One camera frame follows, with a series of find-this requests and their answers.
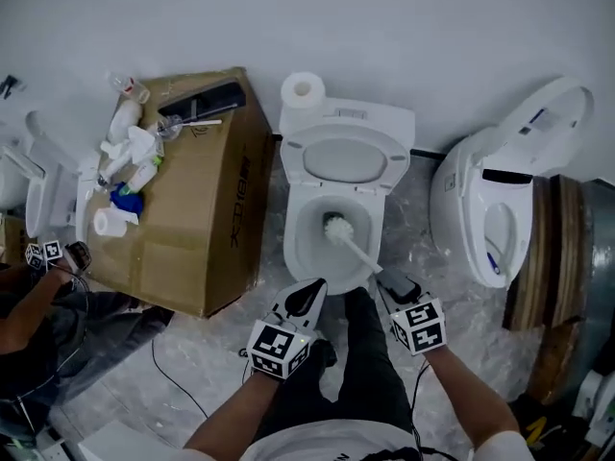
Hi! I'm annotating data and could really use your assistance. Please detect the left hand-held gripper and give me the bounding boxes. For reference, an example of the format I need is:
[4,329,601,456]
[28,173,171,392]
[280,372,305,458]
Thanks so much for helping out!
[245,278,329,381]

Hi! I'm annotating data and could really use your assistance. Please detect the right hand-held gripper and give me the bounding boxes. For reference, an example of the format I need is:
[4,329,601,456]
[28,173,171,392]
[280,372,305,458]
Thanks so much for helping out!
[377,267,448,356]

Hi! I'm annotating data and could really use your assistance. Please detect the white toilet brush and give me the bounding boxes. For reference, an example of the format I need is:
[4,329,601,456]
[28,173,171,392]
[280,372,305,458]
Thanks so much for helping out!
[324,216,384,275]

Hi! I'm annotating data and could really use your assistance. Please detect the white toilet with tank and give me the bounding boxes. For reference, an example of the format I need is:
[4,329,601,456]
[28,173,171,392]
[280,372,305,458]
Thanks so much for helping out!
[278,97,417,297]

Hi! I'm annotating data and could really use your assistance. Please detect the person's right forearm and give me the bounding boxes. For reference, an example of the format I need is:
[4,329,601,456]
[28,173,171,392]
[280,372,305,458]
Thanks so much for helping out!
[422,343,523,450]

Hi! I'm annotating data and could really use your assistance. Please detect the person's left forearm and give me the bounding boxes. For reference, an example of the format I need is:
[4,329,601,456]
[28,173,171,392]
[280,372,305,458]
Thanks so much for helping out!
[184,370,280,455]

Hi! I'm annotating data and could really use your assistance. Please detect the white smart toilet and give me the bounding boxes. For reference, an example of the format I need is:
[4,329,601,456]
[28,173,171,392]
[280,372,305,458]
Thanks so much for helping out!
[429,75,595,290]

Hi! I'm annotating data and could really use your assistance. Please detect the white toilet paper roll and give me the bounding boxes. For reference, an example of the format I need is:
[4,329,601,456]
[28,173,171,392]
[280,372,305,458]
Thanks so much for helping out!
[281,71,326,110]
[92,206,129,238]

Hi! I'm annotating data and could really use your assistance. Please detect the spare brush clear holder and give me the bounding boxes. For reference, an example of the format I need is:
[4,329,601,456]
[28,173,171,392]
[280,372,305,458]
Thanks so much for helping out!
[156,115,225,142]

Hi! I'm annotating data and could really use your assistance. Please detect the person's left black shoe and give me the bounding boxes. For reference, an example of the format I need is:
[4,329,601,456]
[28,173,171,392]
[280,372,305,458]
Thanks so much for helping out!
[310,338,337,369]

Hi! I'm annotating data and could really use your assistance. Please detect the person's dark trousers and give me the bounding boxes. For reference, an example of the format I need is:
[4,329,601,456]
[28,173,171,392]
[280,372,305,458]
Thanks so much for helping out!
[254,286,417,444]

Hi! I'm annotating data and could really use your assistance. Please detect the large cardboard box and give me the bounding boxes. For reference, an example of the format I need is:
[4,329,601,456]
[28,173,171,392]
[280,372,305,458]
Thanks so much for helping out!
[84,67,278,319]

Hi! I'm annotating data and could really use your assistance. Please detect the person's white shirt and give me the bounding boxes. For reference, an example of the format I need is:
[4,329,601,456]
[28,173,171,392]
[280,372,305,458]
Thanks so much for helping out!
[184,418,539,461]

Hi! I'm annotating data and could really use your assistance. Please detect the wooden pallet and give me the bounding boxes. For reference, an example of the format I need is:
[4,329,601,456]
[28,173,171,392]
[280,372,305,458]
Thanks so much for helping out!
[502,174,597,331]

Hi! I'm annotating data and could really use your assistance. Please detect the black yellow device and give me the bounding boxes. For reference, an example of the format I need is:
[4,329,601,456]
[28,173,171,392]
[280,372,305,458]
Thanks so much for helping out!
[508,394,580,461]

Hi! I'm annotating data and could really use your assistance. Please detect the white bottle green cap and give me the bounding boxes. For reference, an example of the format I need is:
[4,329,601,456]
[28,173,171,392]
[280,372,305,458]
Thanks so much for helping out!
[125,155,164,194]

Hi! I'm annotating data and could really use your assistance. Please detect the blue cloth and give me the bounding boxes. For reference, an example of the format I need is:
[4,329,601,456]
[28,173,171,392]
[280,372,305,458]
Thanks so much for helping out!
[109,182,145,220]

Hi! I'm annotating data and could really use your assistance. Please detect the grey metal platform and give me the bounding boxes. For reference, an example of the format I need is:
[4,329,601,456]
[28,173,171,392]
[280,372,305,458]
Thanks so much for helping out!
[530,179,615,405]

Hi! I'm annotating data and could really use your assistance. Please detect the black long tray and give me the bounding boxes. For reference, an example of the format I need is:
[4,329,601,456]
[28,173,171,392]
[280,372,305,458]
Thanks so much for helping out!
[157,78,247,119]

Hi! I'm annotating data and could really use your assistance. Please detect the white angled panel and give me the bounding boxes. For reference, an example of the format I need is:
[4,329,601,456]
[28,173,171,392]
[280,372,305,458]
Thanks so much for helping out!
[76,418,193,461]

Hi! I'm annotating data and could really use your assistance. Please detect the white plastic bottle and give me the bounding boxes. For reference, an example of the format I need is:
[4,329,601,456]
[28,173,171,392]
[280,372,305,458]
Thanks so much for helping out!
[106,99,145,143]

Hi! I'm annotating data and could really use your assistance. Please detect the clear bottle red label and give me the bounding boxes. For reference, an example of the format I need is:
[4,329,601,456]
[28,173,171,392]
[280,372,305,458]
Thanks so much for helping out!
[106,70,151,105]

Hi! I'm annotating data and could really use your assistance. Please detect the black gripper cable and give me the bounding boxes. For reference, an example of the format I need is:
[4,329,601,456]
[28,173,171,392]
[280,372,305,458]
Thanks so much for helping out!
[407,360,431,450]

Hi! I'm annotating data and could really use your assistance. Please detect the black floor cable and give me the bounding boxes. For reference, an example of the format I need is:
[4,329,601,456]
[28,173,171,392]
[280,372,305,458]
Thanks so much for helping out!
[151,336,210,420]

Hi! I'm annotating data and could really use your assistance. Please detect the black wall bracket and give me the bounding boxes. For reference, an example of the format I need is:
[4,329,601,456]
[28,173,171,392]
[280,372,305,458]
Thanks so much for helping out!
[0,74,25,100]

